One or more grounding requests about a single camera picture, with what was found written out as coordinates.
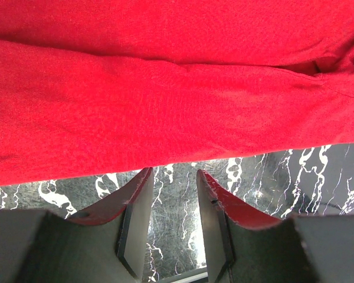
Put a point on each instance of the red t shirt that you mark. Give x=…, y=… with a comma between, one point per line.
x=91, y=87

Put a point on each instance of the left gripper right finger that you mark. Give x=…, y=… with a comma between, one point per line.
x=244, y=244

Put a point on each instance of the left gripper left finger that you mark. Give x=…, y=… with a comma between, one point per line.
x=104, y=242

